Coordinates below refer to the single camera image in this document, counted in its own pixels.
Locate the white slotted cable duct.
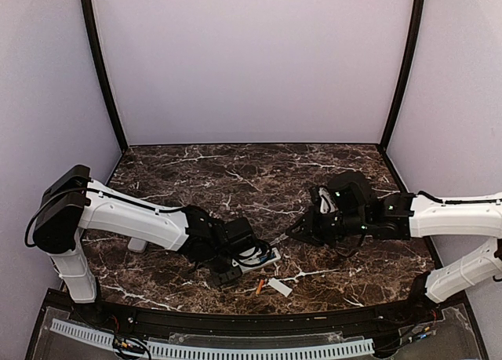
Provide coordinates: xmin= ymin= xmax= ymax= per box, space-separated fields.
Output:
xmin=50 ymin=318 xmax=374 ymax=360

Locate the clear handled screwdriver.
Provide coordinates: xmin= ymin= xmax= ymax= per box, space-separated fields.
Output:
xmin=270 ymin=234 xmax=289 ymax=246

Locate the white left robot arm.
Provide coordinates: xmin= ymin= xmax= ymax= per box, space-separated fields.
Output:
xmin=24 ymin=165 xmax=281 ymax=325

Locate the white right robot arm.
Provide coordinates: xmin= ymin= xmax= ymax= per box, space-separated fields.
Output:
xmin=286 ymin=191 xmax=501 ymax=324

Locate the slim white remote with QR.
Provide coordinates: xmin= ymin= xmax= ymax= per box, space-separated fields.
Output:
xmin=232 ymin=247 xmax=282 ymax=274

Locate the white remote back side up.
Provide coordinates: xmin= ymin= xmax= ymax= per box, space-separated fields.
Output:
xmin=128 ymin=238 xmax=147 ymax=253

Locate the black left frame post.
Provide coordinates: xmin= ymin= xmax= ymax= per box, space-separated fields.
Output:
xmin=80 ymin=0 xmax=129 ymax=153

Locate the blue battery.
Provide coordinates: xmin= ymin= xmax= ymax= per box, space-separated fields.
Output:
xmin=259 ymin=253 xmax=275 ymax=264

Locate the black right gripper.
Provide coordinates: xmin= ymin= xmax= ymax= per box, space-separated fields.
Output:
xmin=286 ymin=204 xmax=369 ymax=249

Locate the black frame post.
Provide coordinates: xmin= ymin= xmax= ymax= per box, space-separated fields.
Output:
xmin=80 ymin=0 xmax=129 ymax=153
xmin=379 ymin=0 xmax=425 ymax=153

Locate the orange battery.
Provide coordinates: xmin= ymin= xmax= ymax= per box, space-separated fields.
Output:
xmin=255 ymin=279 xmax=265 ymax=296

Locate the white battery cover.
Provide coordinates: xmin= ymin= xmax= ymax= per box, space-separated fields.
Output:
xmin=267 ymin=278 xmax=293 ymax=297

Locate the black right frame post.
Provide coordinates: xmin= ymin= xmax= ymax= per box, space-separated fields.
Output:
xmin=379 ymin=0 xmax=425 ymax=153

